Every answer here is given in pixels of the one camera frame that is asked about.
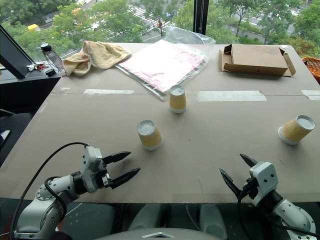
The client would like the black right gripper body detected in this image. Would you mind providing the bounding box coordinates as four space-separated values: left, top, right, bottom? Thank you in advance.
239 176 260 201

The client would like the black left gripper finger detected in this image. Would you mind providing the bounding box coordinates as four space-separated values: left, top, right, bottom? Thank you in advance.
109 167 142 190
102 151 132 165

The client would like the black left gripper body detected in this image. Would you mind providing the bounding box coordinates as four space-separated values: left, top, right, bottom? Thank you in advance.
99 161 113 190

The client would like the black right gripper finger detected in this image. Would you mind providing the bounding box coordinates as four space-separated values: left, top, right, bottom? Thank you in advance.
219 167 243 200
239 153 259 168

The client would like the yellow paper cup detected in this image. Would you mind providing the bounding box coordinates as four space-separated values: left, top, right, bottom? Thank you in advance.
169 85 188 114
277 114 316 146
136 119 164 152

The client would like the grey rounded shape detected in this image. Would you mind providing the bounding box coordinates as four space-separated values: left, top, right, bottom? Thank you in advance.
199 203 229 240
127 203 164 231

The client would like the white tape strip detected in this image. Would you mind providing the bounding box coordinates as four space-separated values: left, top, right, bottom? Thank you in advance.
300 89 320 102
196 90 268 103
83 88 136 96

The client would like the grey robot torso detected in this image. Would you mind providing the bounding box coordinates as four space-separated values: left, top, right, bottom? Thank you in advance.
96 226 215 240

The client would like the dark chair seat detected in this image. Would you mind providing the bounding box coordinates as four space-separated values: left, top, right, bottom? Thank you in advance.
0 111 34 167

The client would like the flat brown cardboard box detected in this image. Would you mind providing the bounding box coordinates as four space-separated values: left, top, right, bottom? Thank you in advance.
218 43 297 77

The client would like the beige cloth towel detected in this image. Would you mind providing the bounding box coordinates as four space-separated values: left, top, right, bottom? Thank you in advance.
62 40 132 77

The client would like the black side cabinet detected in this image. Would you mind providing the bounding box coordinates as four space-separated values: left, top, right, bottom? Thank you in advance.
0 66 62 117

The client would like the orange woven basket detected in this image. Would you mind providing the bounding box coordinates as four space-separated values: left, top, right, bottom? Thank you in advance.
300 56 320 84

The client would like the clear black-capped water bottle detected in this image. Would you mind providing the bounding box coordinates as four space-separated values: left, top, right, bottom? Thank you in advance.
39 42 67 76

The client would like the bunch of keys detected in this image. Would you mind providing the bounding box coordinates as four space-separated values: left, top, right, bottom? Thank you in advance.
25 62 49 73

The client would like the clear plastic bag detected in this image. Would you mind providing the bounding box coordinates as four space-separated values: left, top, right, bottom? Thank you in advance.
114 25 217 101

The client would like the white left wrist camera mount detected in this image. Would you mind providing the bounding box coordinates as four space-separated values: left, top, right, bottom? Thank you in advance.
79 146 111 194

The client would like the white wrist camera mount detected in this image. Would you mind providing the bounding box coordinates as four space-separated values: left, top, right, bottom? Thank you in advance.
79 146 111 194
248 161 279 207

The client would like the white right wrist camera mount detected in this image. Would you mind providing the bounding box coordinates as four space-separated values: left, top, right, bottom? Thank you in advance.
248 161 279 207

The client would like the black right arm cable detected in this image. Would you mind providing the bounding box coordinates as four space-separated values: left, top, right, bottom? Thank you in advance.
236 181 320 240

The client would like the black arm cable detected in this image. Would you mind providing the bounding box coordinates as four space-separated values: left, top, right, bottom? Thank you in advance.
236 181 320 240
9 141 90 240

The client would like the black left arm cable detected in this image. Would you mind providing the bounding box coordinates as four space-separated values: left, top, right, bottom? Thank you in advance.
9 141 90 240

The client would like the black slanted window frame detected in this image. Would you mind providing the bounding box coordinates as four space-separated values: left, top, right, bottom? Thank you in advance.
0 24 34 79

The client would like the dark window post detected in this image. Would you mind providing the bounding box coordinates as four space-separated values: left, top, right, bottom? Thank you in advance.
193 0 210 35

